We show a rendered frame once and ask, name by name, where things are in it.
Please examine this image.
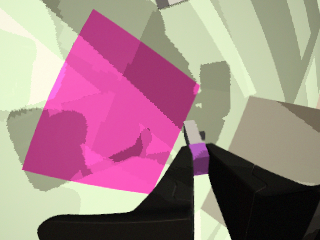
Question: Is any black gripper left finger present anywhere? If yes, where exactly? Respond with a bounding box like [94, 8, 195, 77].
[37, 145, 195, 240]

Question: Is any magenta translucent square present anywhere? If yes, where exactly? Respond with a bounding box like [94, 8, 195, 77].
[23, 9, 199, 195]

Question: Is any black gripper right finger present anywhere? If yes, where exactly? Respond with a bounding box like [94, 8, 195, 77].
[204, 144, 320, 240]

